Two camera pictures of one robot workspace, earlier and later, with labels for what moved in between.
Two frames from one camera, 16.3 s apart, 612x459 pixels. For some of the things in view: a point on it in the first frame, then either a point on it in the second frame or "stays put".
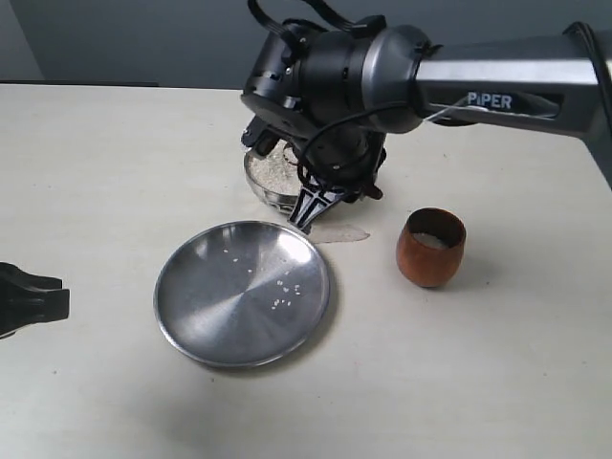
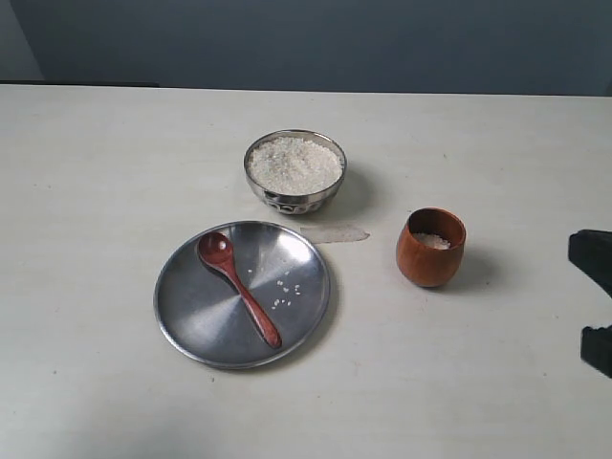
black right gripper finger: x=309 y=204 → x=596 y=348
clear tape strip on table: x=337 y=232 stays put
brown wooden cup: x=430 y=246 stays put
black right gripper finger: x=260 y=136 → x=591 y=250
